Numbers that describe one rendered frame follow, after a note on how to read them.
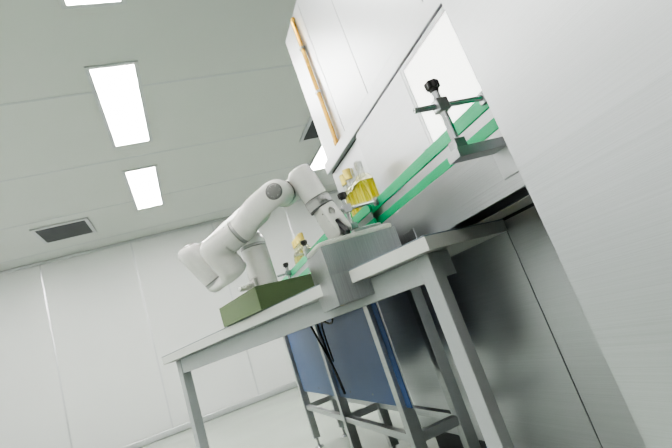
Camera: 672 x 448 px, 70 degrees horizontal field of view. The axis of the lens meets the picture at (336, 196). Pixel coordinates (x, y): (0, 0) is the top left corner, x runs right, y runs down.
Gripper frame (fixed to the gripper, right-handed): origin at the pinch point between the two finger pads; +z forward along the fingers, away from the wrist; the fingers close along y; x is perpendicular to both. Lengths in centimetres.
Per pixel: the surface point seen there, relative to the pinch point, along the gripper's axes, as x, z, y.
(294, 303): 18.2, 3.0, 14.5
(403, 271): -1.3, 11.3, -19.4
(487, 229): -26.4, 14.6, -21.7
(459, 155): -8, -2, -55
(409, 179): -21.4, -7.8, -12.6
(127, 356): 128, -68, 604
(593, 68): -2, 1, -90
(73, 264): 132, -217, 604
